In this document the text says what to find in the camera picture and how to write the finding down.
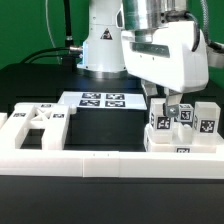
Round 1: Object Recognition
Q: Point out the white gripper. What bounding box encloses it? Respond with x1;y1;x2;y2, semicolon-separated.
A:
121;21;209;118

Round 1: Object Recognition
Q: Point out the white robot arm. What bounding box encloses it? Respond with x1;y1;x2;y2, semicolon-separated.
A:
79;0;224;117

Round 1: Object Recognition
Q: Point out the white tagged cube right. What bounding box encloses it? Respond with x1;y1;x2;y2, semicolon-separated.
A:
177;104;194;122

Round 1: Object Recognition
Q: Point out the white marker sheet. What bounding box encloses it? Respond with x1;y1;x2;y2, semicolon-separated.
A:
58;91;147;110

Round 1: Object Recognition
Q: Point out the white U-shaped fence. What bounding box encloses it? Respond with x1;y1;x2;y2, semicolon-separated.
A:
0;112;224;178

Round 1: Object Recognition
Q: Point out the black cable bundle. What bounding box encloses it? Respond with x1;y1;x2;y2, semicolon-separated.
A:
20;0;84;65

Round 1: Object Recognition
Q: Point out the thin white cable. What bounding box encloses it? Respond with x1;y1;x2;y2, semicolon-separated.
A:
45;0;63;65

